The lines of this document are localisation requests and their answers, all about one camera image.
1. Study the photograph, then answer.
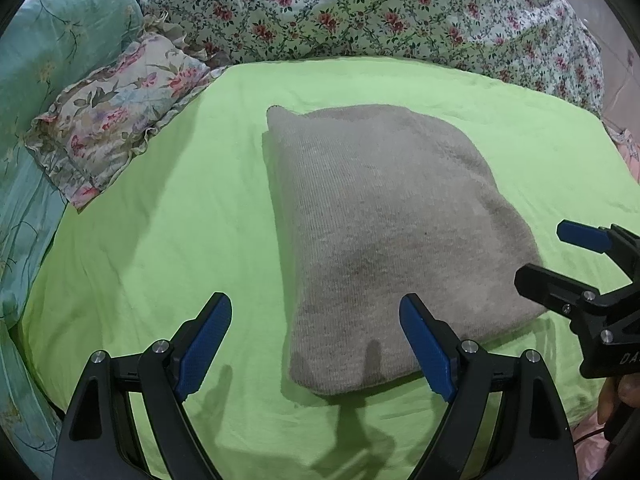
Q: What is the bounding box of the floral ruffled pillow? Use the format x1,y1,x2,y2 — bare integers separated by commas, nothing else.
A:
25,14,228,211

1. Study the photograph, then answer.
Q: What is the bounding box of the person's right hand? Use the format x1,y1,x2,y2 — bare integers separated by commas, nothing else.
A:
596,375,633,426

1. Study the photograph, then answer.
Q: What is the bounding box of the green bed sheet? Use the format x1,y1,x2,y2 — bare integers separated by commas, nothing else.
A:
20,56,640,480

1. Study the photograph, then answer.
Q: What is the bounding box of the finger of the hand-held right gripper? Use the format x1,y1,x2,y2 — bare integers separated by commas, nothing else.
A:
514,262,603,320
556,219,640,283

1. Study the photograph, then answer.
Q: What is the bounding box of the grey knit sweater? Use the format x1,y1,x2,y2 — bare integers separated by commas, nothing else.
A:
263,104,547,396

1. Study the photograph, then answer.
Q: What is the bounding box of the black cable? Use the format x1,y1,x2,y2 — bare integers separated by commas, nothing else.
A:
571,422,610,447

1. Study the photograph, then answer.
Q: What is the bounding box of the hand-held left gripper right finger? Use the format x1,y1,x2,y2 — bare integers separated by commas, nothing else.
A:
398,293,576,480

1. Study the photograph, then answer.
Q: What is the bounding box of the pink cloth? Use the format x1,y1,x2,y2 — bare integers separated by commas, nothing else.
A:
601,114,640,187

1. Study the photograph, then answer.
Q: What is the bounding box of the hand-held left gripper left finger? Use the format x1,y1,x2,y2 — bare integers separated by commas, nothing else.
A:
52,291,233,480

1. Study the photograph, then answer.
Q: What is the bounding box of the teal floral blanket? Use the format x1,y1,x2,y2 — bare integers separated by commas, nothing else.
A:
0,0,147,480

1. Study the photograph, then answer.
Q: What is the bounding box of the rose print quilt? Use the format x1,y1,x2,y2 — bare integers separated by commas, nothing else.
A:
136,0,607,117

